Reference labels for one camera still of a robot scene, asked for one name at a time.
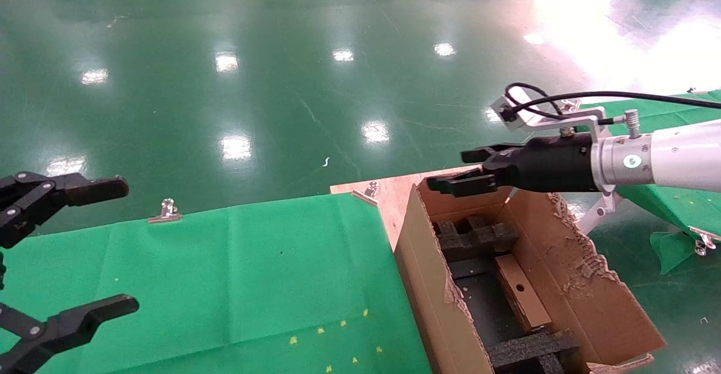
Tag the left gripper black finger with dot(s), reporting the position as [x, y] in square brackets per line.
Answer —
[67, 323]
[67, 191]

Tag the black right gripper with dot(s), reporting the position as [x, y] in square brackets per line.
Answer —
[552, 165]

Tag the small cardboard box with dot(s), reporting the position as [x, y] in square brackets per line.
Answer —
[521, 295]

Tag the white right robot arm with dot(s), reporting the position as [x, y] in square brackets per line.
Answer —
[676, 154]

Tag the large open cardboard carton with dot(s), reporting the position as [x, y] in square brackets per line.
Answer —
[428, 306]

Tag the plywood board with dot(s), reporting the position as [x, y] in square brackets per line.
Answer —
[388, 194]

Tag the silver binder clip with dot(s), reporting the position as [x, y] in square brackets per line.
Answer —
[166, 212]
[703, 243]
[367, 191]
[694, 90]

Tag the white metal table leg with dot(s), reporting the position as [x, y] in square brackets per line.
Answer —
[594, 216]

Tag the large green table cloth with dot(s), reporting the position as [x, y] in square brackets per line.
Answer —
[197, 284]

